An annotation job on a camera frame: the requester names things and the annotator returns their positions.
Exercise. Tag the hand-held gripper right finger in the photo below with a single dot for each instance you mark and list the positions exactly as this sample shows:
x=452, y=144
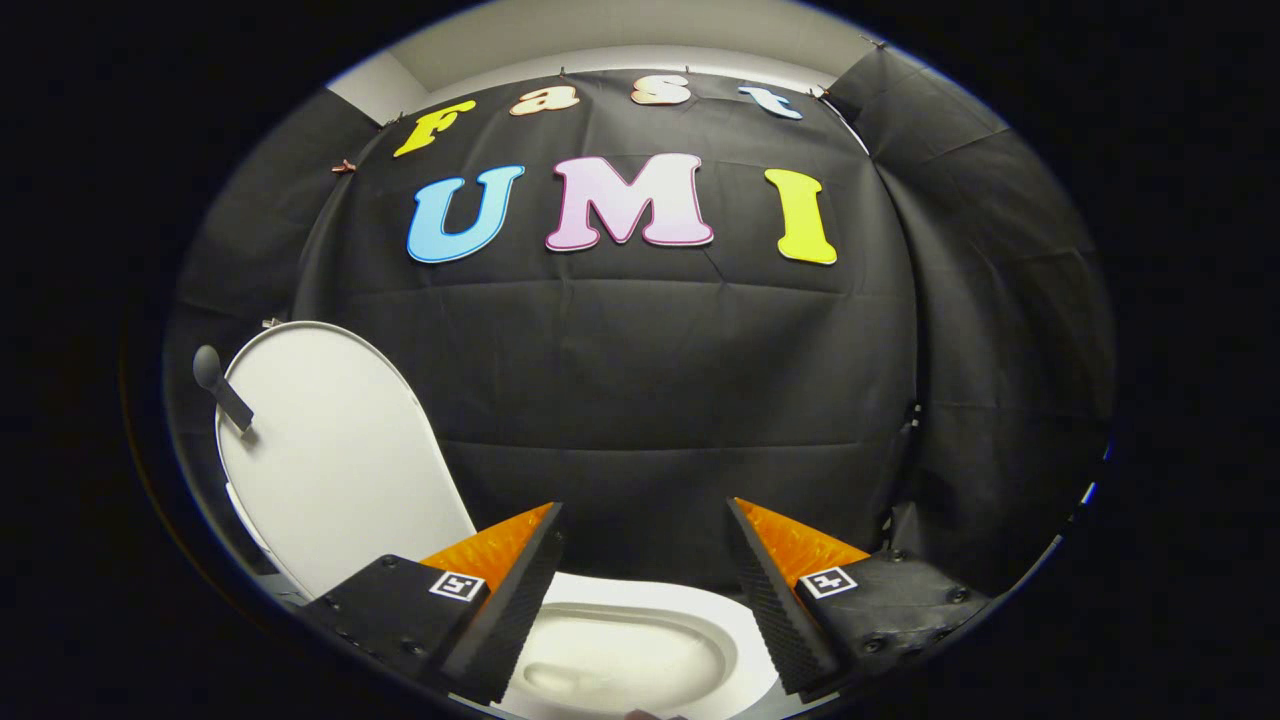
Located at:
x=780, y=620

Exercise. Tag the black backdrop cloth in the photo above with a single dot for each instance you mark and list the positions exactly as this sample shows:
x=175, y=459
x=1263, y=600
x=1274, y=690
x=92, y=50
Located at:
x=650, y=380

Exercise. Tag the white ceramic toilet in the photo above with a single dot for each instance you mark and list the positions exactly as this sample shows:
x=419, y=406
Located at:
x=620, y=670

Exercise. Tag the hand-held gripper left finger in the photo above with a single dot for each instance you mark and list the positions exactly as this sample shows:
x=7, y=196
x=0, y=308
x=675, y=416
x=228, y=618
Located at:
x=510, y=620

